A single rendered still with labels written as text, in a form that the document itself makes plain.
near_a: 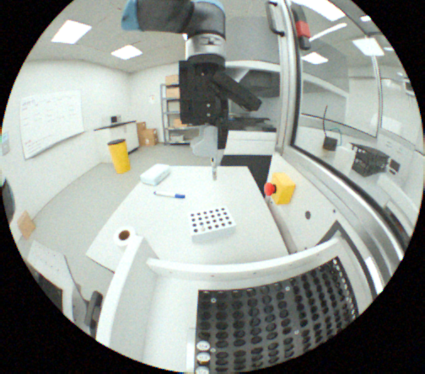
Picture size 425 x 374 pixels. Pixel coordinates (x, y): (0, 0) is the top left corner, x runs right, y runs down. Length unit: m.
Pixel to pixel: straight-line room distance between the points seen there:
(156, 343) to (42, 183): 3.20
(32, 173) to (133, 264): 3.13
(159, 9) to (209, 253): 0.48
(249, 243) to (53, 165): 3.38
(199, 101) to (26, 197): 3.27
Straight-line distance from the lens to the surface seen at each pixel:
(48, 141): 3.31
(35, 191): 3.29
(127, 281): 0.19
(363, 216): 0.25
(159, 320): 0.26
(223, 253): 0.35
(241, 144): 0.79
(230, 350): 0.19
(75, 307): 0.48
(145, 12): 0.23
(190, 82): 0.23
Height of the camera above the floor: 1.08
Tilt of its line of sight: 24 degrees down
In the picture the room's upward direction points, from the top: straight up
